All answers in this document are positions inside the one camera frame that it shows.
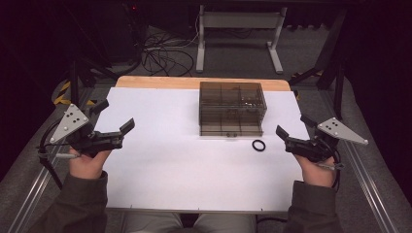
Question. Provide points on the person's leg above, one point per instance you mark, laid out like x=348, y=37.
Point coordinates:
x=226, y=224
x=152, y=224

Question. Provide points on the white table sheet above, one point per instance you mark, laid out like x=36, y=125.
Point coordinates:
x=181, y=168

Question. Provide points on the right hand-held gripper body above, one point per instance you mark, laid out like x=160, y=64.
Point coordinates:
x=340, y=131

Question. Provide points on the person's left hand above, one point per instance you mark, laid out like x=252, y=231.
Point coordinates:
x=85, y=165

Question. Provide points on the person's left leg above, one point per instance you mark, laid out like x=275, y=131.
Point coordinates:
x=152, y=224

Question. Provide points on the white metal stand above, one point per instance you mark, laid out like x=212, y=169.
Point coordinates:
x=239, y=20

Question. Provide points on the dark equipment box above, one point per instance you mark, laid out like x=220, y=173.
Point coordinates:
x=123, y=32

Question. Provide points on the aluminium rail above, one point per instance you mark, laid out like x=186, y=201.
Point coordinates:
x=32, y=198
x=372, y=194

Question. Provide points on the smoked transparent drawer box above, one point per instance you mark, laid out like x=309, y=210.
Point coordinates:
x=231, y=108

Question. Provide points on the black tripod stand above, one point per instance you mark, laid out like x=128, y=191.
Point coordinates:
x=74, y=81

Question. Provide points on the person's right hand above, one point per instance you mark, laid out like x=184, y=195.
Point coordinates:
x=316, y=173

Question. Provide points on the person's right leg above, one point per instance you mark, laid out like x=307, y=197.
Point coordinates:
x=226, y=224

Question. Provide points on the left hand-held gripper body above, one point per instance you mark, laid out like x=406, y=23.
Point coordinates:
x=69, y=123

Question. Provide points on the black metal frame stand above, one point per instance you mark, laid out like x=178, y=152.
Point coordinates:
x=339, y=87

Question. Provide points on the yellow black hazard tape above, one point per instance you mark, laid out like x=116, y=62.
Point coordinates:
x=60, y=98

